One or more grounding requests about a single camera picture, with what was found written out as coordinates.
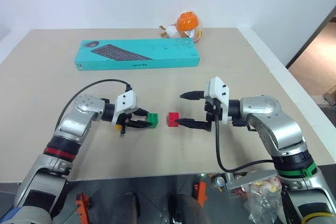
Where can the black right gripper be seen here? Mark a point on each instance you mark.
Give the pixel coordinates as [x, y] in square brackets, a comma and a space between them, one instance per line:
[212, 111]

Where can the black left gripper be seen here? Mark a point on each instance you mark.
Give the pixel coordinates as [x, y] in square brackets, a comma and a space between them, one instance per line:
[128, 119]

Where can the green building block cube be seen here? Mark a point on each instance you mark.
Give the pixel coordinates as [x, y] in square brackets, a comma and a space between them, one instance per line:
[153, 119]

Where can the red building block cube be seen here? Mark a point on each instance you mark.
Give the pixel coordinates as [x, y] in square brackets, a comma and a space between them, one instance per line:
[172, 118]

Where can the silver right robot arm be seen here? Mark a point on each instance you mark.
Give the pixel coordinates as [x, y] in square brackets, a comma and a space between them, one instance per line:
[275, 127]

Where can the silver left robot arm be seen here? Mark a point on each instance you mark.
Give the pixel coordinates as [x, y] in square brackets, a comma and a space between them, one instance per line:
[76, 127]

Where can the yellow building block cube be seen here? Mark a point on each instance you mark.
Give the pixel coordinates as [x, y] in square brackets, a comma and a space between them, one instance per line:
[118, 127]

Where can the teal keyboard box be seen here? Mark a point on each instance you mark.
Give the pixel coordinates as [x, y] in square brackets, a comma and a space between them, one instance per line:
[136, 56]

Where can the orange plush toy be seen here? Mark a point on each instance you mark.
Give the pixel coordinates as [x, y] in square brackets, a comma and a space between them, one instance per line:
[195, 33]

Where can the white and orange toy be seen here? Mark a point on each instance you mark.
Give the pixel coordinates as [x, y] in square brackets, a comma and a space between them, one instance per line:
[169, 30]

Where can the orange clamp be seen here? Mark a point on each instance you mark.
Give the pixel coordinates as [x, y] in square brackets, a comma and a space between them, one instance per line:
[201, 192]
[83, 207]

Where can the orange plastic bowl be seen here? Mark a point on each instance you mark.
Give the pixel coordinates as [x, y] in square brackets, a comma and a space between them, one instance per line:
[187, 20]

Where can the clear bag of clutter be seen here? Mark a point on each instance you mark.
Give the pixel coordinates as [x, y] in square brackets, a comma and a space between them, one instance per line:
[262, 200]

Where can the brown cardboard box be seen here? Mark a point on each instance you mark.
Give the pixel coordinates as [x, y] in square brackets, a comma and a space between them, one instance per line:
[331, 95]

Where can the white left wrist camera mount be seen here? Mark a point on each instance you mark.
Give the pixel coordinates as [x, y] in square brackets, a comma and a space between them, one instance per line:
[127, 103]

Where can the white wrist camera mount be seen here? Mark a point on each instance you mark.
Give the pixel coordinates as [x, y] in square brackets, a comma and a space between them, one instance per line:
[127, 103]
[218, 90]

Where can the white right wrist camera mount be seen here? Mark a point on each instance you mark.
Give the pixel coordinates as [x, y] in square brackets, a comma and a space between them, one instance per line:
[218, 90]

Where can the silver metal bracket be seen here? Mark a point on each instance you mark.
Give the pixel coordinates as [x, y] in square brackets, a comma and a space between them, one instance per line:
[246, 179]

